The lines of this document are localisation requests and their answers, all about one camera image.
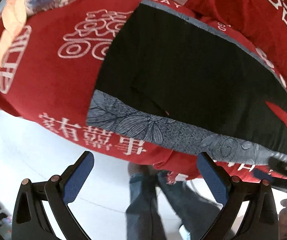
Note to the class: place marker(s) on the cream yellow cloth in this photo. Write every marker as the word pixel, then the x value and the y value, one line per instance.
pixel 14 18

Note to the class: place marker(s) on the red bedspread with white characters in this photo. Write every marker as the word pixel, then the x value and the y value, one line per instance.
pixel 48 76

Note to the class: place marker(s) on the person's right jeans leg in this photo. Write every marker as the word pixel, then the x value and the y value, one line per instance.
pixel 196 212

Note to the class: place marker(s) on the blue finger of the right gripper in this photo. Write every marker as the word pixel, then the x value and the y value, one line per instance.
pixel 261 175
pixel 279 163

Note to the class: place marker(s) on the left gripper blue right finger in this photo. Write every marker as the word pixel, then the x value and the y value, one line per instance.
pixel 260 220

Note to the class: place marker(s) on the black pants with grey waistband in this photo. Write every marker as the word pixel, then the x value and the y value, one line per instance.
pixel 171 80

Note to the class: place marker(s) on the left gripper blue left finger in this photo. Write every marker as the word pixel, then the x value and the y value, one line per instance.
pixel 30 220

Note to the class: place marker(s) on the person's left jeans leg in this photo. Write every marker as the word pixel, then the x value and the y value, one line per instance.
pixel 143 220

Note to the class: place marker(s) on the red folded quilt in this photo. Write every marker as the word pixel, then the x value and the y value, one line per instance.
pixel 233 5

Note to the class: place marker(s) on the person's jeans leg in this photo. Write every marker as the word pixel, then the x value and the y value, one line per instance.
pixel 196 212
pixel 143 220

